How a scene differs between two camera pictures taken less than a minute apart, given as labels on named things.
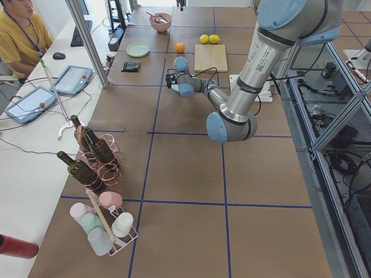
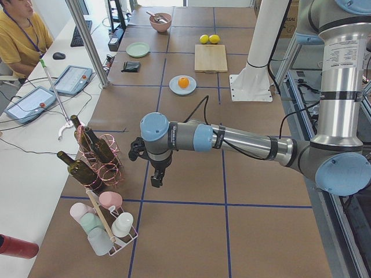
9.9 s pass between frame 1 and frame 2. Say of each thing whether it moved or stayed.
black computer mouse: stayed
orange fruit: moved
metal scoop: stayed
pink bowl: stayed
